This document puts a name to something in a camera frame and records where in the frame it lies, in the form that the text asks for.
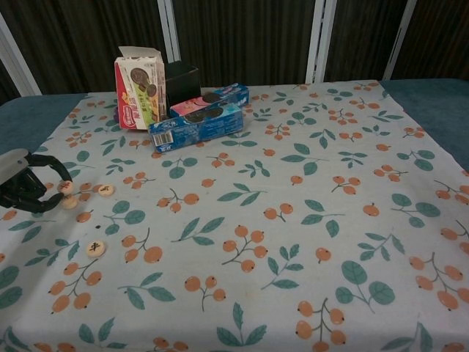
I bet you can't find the black open box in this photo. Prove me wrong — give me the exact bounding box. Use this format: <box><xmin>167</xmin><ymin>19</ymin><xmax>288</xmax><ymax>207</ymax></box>
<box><xmin>163</xmin><ymin>61</ymin><xmax>201</xmax><ymax>109</ymax></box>

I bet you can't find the pink blue Oreo box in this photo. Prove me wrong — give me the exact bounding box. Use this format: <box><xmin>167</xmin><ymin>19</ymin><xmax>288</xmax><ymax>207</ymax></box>
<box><xmin>169</xmin><ymin>83</ymin><xmax>251</xmax><ymax>119</ymax></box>

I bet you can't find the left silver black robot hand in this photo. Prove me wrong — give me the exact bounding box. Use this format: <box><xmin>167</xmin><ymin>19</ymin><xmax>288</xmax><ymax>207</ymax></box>
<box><xmin>0</xmin><ymin>148</ymin><xmax>74</xmax><ymax>214</ymax></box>

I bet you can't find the white red cookie box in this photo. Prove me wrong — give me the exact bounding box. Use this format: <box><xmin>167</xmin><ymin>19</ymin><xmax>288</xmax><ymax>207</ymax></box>
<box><xmin>114</xmin><ymin>45</ymin><xmax>168</xmax><ymax>131</ymax></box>

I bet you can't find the floral fruit print tablecloth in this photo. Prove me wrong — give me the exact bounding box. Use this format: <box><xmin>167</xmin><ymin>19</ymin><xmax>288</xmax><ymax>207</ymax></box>
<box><xmin>0</xmin><ymin>81</ymin><xmax>469</xmax><ymax>352</ymax></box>

